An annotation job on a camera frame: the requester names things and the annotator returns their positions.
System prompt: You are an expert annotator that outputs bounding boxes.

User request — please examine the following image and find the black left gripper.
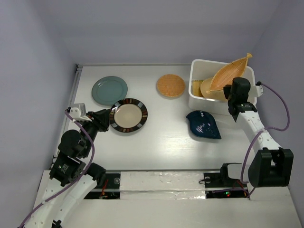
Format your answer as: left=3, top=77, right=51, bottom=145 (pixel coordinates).
left=81, top=108, right=111, bottom=156

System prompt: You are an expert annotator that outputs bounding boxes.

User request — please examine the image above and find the plain orange round plate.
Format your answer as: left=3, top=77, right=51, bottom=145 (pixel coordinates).
left=200, top=77, right=227, bottom=102

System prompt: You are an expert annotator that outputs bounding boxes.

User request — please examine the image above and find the leaf shaped orange woven tray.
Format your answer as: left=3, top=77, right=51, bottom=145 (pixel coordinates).
left=207, top=53, right=252, bottom=93

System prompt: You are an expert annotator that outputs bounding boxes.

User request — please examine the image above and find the yellow green woven bamboo tray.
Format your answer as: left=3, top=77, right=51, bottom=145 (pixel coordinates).
left=191, top=80, right=203, bottom=97

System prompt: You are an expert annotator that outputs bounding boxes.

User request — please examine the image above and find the dark blue shell shaped plate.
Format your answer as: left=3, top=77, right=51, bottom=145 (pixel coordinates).
left=186, top=110, right=221, bottom=140

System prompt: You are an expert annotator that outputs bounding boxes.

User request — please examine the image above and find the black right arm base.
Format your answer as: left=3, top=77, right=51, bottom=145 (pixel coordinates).
left=199, top=163, right=249, bottom=199

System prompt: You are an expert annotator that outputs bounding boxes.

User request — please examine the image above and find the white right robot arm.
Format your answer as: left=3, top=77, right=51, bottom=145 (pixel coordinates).
left=95, top=78, right=294, bottom=188

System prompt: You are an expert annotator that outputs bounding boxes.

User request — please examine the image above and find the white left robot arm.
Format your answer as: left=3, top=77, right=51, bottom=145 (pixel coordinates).
left=20, top=104, right=110, bottom=228

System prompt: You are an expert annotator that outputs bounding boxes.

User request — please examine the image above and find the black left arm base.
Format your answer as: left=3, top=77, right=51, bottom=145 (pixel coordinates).
left=84, top=172, right=121, bottom=200

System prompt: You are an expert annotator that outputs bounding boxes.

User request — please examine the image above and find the white plastic bin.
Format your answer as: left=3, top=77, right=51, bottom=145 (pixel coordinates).
left=188, top=59, right=257, bottom=115

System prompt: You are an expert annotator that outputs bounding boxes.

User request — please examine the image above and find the black rimmed beige plate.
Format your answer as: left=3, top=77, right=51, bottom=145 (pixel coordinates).
left=110, top=98, right=148, bottom=133

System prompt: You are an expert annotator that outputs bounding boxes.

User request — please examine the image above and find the teal round ceramic plate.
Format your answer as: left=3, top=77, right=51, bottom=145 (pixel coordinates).
left=91, top=76, right=128, bottom=106

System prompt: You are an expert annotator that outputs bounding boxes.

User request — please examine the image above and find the round orange woven basket plate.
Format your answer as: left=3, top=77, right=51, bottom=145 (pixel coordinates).
left=156, top=74, right=186, bottom=98

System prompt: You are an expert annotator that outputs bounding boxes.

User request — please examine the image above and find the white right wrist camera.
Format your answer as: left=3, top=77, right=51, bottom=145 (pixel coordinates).
left=250, top=81, right=264, bottom=98

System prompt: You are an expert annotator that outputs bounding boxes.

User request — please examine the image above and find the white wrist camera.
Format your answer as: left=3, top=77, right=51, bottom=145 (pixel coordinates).
left=66, top=103, right=91, bottom=122
left=250, top=81, right=264, bottom=98

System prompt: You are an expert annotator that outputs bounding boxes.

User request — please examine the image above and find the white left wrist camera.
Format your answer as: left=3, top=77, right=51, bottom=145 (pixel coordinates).
left=66, top=103, right=91, bottom=122

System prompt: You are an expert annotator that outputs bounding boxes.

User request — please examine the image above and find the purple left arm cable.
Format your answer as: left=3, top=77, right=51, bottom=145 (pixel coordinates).
left=18, top=109, right=95, bottom=228

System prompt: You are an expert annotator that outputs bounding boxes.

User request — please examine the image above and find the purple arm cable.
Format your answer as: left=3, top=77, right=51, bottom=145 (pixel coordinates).
left=18, top=109, right=95, bottom=228
left=239, top=82, right=291, bottom=198

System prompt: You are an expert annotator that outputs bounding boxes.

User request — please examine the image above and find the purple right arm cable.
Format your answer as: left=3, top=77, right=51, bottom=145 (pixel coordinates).
left=239, top=82, right=291, bottom=198

